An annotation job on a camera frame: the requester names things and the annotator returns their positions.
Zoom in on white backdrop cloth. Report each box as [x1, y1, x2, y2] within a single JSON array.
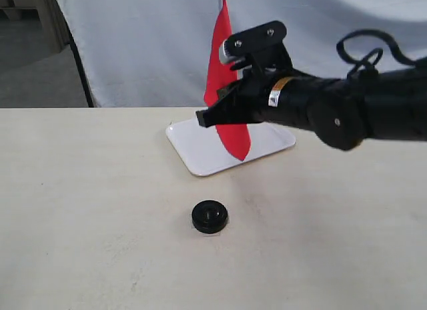
[[57, 0, 426, 107]]

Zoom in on black backdrop stand pole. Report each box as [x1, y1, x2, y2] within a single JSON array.
[[65, 23, 95, 108]]

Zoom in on wooden furniture in background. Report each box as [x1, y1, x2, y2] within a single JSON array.
[[1, 0, 71, 53]]

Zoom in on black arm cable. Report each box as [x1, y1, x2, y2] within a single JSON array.
[[336, 29, 420, 79]]

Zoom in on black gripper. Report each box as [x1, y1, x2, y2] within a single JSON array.
[[195, 44, 293, 127]]

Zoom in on red flag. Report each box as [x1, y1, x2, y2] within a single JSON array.
[[204, 0, 251, 161]]

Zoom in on white plastic tray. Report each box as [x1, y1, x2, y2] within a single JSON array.
[[165, 118, 296, 177]]

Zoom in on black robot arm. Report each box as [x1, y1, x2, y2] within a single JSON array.
[[196, 55, 426, 151]]

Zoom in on black round flag base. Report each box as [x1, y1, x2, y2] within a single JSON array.
[[191, 199, 229, 235]]

